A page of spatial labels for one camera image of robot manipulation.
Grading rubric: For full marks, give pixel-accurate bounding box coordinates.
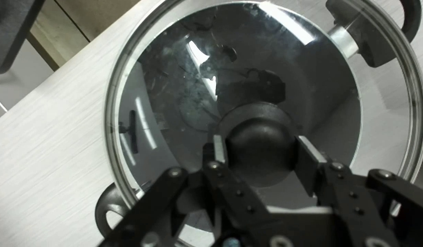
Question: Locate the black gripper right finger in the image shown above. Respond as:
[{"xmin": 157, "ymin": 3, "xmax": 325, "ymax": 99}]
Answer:
[{"xmin": 294, "ymin": 134, "xmax": 423, "ymax": 247}]

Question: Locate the black cooking pot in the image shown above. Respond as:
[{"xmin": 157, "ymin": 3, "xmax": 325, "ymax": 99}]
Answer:
[{"xmin": 94, "ymin": 0, "xmax": 423, "ymax": 247}]

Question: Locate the glass lid with black knob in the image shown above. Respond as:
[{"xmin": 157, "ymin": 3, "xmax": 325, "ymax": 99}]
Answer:
[{"xmin": 103, "ymin": 0, "xmax": 423, "ymax": 247}]

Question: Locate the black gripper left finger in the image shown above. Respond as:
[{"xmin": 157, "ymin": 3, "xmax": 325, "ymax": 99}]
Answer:
[{"xmin": 98, "ymin": 134, "xmax": 268, "ymax": 247}]

